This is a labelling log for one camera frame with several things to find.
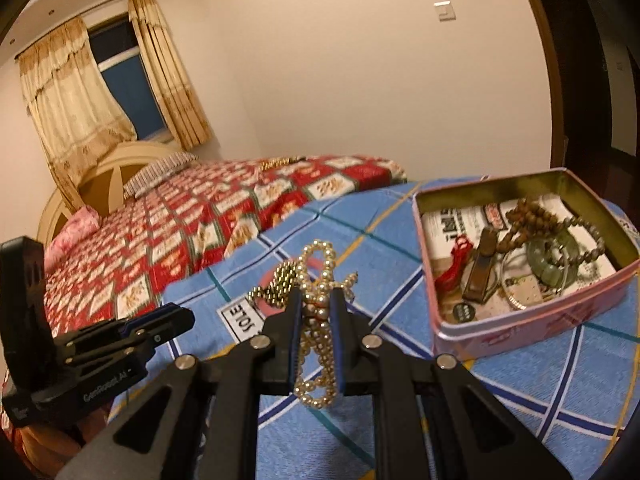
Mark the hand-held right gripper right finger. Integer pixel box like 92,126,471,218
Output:
330,285,573,480

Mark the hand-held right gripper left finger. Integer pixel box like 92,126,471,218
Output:
55,287,303,480

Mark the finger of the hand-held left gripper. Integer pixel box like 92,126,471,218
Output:
55,302,196,357
65,334,157,377

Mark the pearl necklace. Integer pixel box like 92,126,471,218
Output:
292,240,361,411

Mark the gold bead bracelet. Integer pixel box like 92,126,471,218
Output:
247,257,301,311

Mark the red ornament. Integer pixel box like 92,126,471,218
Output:
434,237,473,293

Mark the brown hair clip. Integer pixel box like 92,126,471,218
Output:
462,227,501,306

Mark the thin silver bangle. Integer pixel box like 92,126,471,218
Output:
502,245,576,311

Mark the pink metal tin box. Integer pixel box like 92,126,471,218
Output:
412,167,640,361

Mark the green jade bangle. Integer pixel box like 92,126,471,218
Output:
527,232,581,286

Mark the brown wooden bead bracelet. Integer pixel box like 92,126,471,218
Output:
505,199,566,263

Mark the blue plaid blanket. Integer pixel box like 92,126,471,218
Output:
107,175,640,480

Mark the pink pillow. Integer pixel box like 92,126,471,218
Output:
44,206,101,271

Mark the red patterned bedsheet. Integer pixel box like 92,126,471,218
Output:
42,155,408,336

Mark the striped pillow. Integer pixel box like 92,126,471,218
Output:
122,152,198,198

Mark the printed paper sheet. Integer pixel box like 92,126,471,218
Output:
421,192,617,333

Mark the beige wooden headboard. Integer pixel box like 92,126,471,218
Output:
37,141,183,248

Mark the wide beige floral curtain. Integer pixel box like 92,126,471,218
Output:
17,17,138,211

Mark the window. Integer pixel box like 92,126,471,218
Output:
92,12,173,141

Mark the narrow beige floral curtain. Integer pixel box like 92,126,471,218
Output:
127,0,212,150

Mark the gold chain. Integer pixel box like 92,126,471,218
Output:
257,156,306,171

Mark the brown door frame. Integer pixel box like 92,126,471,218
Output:
510,0,568,171

